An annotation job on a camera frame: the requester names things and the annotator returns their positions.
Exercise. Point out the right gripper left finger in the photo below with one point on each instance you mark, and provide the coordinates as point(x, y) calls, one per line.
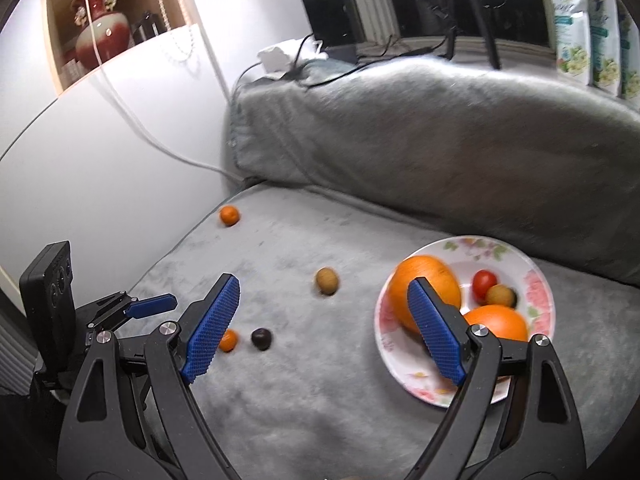
point(132, 414)

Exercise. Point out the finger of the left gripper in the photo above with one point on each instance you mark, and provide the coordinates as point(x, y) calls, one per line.
point(151, 306)

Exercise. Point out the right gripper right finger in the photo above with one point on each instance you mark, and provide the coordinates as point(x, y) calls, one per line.
point(539, 435)

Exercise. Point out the small kumquat orange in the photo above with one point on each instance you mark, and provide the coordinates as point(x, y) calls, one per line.
point(229, 340)

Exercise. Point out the smooth large orange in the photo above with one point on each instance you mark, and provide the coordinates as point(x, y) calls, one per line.
point(502, 321)

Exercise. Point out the dark plum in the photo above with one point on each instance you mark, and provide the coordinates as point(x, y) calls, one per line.
point(261, 338)

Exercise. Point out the small mandarin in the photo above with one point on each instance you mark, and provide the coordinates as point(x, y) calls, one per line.
point(229, 215)

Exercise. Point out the brown longan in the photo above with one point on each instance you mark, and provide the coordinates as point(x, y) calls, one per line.
point(502, 295)
point(327, 281)

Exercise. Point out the red cherry tomato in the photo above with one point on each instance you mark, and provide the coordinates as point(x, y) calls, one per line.
point(482, 281)

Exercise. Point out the floral white plate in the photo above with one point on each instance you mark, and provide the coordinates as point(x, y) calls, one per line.
point(405, 355)

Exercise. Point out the red white vase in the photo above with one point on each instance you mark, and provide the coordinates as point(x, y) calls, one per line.
point(104, 32)

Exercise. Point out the white power strip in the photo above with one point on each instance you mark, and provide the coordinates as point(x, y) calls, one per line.
point(282, 57)

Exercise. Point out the black bottle on shelf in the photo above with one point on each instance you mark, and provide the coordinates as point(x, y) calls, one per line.
point(148, 27)

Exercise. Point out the grey back cushion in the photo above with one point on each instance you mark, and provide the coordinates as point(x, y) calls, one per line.
point(548, 167)

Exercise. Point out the refill pouch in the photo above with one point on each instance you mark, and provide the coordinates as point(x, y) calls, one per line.
point(573, 39)
point(605, 45)
point(629, 56)

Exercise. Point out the black tracking camera left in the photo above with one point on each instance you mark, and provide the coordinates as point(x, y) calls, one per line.
point(46, 291)

